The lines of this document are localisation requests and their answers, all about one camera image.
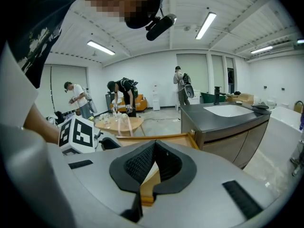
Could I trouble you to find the white bathtub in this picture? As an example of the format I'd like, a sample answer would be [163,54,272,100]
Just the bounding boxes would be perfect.
[256,106,304,152]

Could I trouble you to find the black bag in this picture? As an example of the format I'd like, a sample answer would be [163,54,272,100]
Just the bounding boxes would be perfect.
[46,110,65,125]

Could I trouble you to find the dark green bin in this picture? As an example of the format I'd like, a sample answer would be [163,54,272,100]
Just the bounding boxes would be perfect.
[200,92,226,105]

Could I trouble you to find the pink ribbon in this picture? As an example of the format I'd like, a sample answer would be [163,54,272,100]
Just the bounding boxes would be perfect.
[117,114,134,137]

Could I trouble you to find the white water dispenser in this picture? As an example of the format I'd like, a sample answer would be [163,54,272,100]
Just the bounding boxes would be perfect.
[152,84,161,111]

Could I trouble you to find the dark sink cabinet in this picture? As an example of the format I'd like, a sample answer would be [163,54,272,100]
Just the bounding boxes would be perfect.
[180,102,272,170]

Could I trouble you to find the wooden cart with gold handle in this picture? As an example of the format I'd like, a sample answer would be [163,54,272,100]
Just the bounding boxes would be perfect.
[115,131,200,207]

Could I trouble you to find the white roller blind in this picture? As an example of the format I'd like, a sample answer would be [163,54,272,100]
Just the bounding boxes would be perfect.
[176,53,209,92]
[210,54,225,88]
[44,64,88,118]

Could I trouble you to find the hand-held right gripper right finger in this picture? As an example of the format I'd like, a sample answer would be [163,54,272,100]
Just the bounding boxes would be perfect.
[137,139,292,228]

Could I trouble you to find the black faucet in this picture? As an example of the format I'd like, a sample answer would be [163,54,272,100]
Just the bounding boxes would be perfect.
[213,86,227,105]

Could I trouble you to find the white sink basin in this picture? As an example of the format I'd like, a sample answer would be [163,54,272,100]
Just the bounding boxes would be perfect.
[203,104,255,118]

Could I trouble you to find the orange sofa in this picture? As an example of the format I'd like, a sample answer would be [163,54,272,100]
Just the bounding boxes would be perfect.
[110,94,148,113]

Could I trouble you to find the white wall air conditioner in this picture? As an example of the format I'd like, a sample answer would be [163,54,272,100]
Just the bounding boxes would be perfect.
[270,41,295,55]

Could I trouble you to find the black head-worn camera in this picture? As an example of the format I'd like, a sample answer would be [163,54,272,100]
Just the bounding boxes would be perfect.
[145,13,178,42]

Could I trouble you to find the person's black floral shirt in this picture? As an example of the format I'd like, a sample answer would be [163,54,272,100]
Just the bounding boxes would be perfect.
[0,0,84,89]

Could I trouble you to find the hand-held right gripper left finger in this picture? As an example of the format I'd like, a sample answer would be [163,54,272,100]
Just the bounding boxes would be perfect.
[47,139,157,228]

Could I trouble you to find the person's black cap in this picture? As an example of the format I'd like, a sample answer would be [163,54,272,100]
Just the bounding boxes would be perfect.
[125,0,166,30]

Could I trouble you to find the grey box appliance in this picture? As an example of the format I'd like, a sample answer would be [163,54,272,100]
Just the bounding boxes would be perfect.
[105,93,113,111]

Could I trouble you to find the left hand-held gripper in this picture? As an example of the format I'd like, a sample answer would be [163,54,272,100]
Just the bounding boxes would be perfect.
[58,114,122,156]

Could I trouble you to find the white low cabinet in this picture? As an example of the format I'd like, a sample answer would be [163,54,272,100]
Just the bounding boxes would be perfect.
[175,89,202,111]

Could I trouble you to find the dark shallow dish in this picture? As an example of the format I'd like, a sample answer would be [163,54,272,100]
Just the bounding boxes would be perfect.
[251,102,271,111]

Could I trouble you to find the person's left forearm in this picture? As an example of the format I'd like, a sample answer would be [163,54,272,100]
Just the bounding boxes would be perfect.
[23,103,60,145]

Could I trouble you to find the white hard-shell pack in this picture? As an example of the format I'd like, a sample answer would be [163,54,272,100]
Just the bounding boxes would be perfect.
[184,84,195,99]

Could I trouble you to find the cardboard box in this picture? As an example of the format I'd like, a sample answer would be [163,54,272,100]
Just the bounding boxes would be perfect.
[227,92,255,103]

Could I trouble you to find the oval wooden coffee table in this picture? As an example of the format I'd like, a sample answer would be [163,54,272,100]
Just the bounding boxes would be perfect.
[94,116,145,137]

